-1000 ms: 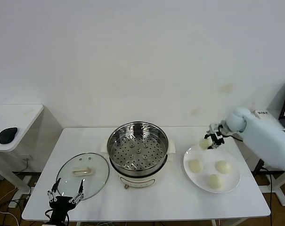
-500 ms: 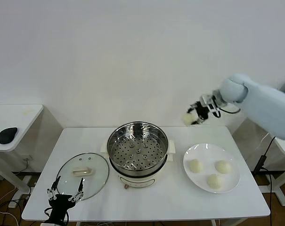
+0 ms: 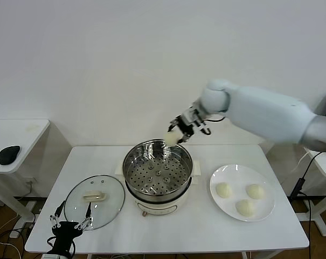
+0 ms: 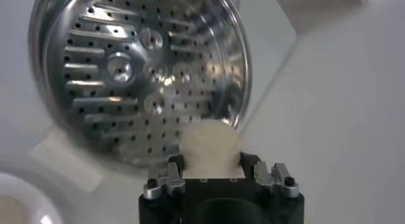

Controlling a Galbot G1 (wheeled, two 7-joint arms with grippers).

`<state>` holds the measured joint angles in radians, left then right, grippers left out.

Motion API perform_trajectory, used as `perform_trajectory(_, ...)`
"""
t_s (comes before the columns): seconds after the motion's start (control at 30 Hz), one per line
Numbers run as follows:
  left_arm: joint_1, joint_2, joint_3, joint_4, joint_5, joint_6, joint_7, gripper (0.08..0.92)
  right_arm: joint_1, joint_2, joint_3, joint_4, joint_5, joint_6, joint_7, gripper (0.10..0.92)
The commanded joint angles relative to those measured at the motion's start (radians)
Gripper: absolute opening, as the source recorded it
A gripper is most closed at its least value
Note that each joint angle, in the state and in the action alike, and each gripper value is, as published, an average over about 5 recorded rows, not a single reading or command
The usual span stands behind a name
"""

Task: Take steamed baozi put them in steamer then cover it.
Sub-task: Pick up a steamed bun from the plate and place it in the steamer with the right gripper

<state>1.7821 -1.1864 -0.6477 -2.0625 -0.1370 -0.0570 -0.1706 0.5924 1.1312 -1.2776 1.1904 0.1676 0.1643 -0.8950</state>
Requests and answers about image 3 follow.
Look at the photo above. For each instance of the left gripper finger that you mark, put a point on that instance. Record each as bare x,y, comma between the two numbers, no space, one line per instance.
57,211
87,215

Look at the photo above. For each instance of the black computer mouse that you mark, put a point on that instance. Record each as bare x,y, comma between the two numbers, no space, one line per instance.
8,155

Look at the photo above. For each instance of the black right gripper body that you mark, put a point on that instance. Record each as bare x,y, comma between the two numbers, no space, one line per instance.
189,125

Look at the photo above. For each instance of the white side table with laptop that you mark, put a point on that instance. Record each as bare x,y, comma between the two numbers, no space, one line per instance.
324,167

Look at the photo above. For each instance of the white wall socket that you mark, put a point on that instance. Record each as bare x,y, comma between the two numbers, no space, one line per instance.
30,180

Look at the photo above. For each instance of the white steamed baozi bun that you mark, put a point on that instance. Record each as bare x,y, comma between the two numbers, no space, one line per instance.
170,139
224,190
255,191
245,208

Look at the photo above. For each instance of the cream electric cooker base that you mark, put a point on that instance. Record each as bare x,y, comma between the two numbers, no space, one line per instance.
157,207

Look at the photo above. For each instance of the white side table with mouse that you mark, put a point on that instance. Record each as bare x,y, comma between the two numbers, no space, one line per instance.
17,132

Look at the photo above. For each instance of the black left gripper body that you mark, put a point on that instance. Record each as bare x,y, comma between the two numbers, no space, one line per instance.
64,232

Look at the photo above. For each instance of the white power strip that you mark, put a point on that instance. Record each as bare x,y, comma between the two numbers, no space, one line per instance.
14,234

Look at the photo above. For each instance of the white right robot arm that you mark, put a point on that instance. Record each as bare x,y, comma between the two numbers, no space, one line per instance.
273,113

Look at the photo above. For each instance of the stainless steel steamer basket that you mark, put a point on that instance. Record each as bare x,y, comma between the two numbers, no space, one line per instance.
157,172

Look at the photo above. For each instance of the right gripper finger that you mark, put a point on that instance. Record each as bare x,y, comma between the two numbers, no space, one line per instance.
176,122
185,138

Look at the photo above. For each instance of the white round plate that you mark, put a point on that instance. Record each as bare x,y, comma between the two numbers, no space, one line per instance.
224,207

